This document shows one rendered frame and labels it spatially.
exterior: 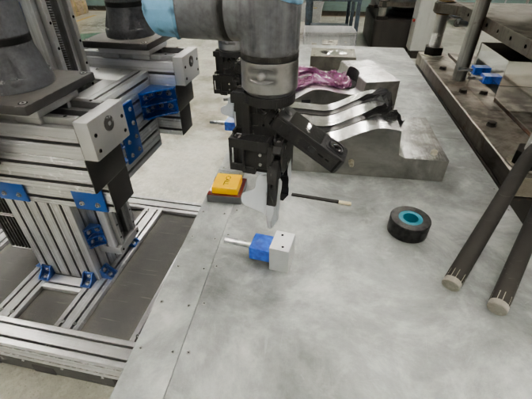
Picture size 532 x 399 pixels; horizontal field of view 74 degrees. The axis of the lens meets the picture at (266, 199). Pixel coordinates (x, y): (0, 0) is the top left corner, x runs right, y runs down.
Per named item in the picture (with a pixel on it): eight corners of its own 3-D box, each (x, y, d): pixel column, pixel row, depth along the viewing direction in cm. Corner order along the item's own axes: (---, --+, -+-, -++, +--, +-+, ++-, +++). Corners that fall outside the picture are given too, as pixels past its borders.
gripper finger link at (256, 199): (242, 222, 58) (246, 168, 55) (277, 229, 57) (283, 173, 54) (236, 229, 55) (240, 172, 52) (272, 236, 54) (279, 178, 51)
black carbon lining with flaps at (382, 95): (271, 134, 94) (271, 100, 89) (278, 111, 107) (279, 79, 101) (406, 143, 90) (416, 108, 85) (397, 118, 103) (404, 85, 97)
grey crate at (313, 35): (303, 52, 415) (305, 32, 402) (302, 44, 447) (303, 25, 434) (354, 53, 412) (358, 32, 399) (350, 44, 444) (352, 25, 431)
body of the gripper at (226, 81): (222, 87, 108) (218, 45, 100) (249, 89, 106) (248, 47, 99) (214, 96, 102) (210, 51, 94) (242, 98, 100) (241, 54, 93)
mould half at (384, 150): (245, 167, 94) (244, 119, 86) (260, 125, 115) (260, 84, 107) (442, 181, 88) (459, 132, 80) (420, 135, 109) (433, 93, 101)
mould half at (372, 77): (252, 121, 118) (251, 89, 111) (243, 93, 138) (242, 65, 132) (393, 112, 124) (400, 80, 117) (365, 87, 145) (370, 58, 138)
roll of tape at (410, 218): (429, 225, 75) (434, 212, 73) (423, 248, 69) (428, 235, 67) (391, 214, 78) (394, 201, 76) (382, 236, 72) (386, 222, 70)
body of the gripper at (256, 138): (246, 150, 59) (243, 77, 52) (296, 157, 57) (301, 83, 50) (229, 174, 53) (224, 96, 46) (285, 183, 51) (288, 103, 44)
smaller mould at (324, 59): (309, 71, 161) (310, 55, 157) (310, 62, 173) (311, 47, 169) (354, 74, 159) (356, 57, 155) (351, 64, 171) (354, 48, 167)
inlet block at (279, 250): (221, 258, 67) (218, 237, 64) (230, 241, 71) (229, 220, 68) (287, 273, 64) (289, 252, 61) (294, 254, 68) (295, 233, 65)
